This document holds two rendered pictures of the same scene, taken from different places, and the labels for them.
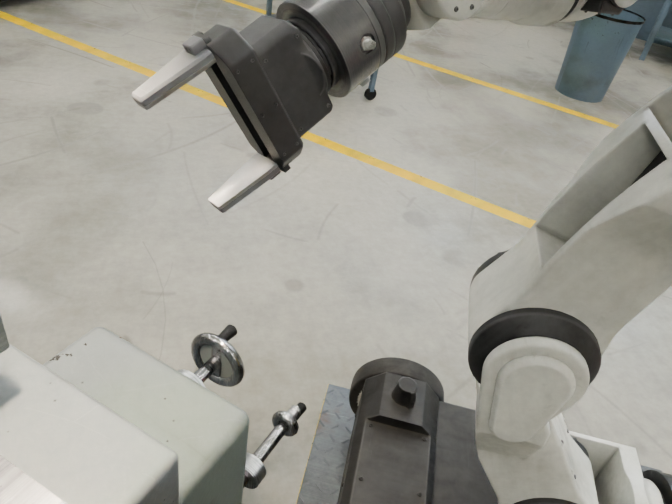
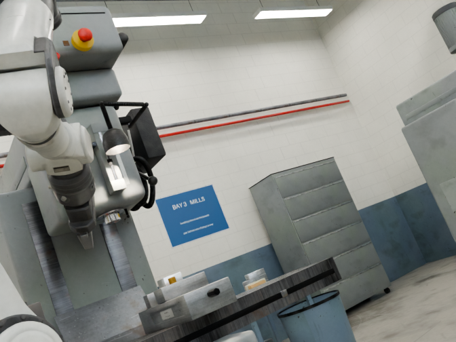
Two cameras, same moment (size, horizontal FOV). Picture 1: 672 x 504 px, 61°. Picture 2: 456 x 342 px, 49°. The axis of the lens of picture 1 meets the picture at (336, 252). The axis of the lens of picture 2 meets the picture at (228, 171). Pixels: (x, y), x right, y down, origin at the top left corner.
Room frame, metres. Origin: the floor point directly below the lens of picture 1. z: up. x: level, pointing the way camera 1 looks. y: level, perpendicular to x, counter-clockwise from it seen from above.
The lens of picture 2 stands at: (1.30, -0.68, 1.01)
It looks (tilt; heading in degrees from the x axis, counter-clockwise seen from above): 11 degrees up; 122
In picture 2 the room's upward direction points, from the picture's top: 22 degrees counter-clockwise
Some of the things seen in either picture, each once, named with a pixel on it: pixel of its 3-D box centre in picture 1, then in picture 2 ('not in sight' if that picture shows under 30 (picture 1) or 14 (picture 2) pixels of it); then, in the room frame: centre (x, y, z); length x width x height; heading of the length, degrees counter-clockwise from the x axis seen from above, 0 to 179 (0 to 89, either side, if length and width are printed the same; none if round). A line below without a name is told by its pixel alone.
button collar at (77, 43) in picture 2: not in sight; (82, 40); (0.41, 0.29, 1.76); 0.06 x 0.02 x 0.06; 67
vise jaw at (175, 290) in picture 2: not in sight; (181, 288); (0.29, 0.46, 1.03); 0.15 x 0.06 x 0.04; 67
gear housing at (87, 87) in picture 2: not in sight; (69, 110); (0.16, 0.40, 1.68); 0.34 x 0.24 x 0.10; 157
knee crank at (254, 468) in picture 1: (273, 438); not in sight; (0.64, 0.05, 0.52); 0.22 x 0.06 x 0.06; 157
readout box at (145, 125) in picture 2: not in sight; (140, 142); (0.05, 0.81, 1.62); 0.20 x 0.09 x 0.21; 157
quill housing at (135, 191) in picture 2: not in sight; (93, 165); (0.20, 0.39, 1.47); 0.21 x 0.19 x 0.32; 67
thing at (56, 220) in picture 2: not in sight; (78, 186); (0.02, 0.46, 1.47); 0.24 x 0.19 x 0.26; 67
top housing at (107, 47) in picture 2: not in sight; (58, 70); (0.19, 0.39, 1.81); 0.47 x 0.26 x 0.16; 157
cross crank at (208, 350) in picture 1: (204, 372); not in sight; (0.66, 0.19, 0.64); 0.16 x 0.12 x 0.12; 157
